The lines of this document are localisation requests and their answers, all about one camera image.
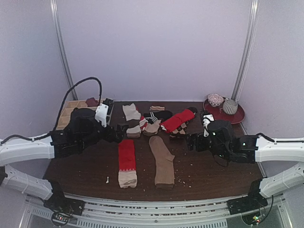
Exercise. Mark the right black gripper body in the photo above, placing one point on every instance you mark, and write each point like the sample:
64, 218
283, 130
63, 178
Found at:
193, 140

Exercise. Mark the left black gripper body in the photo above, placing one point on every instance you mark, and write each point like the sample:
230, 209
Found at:
110, 137

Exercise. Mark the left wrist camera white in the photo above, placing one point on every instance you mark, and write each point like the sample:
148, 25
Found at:
104, 111

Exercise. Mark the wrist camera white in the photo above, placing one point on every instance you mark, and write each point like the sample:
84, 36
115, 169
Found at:
206, 119
104, 111

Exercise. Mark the small striped folded sock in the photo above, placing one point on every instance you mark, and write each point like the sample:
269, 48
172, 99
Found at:
157, 108

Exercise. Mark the beige white folded sock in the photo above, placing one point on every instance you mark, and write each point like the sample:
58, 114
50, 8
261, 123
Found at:
131, 112

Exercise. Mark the right aluminium frame post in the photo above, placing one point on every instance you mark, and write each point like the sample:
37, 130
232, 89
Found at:
249, 41

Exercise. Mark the left aluminium frame post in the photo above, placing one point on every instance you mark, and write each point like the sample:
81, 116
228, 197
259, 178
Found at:
62, 51

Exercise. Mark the white patterned bowl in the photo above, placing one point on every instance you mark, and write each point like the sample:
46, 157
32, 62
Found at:
215, 100

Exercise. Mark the black white striped sock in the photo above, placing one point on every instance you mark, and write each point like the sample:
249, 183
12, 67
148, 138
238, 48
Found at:
153, 117

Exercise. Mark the red and beige sock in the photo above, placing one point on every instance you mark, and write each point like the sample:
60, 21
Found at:
127, 176

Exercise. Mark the aluminium frame post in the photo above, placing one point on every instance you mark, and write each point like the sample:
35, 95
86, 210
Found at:
249, 41
62, 51

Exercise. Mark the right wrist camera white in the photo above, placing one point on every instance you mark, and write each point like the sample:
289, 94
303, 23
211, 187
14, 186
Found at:
206, 119

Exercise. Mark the maroon rolled sock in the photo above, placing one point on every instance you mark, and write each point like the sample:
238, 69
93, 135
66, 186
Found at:
91, 102

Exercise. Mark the red white striped sock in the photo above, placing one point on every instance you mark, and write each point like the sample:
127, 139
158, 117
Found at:
142, 123

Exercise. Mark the wooden compartment tray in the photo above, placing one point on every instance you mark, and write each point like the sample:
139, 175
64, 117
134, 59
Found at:
71, 105

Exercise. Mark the striped ceramic cup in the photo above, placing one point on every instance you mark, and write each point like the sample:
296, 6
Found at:
230, 107

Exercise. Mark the tan brown sock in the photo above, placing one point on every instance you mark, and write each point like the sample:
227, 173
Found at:
164, 176

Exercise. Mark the tan sock pair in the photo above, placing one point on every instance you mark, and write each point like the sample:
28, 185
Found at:
152, 129

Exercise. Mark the metal base rail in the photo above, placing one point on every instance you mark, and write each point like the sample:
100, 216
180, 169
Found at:
109, 213

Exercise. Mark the argyle brown sock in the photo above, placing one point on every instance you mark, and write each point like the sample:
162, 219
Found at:
179, 132

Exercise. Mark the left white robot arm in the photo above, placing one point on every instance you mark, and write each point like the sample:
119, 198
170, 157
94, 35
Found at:
86, 127

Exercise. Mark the red folded sock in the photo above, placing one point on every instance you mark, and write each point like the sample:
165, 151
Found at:
177, 120

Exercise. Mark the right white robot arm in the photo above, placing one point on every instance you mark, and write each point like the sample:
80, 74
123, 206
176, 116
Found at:
218, 138

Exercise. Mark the beige brown sock pile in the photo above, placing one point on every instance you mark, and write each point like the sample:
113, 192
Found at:
134, 132

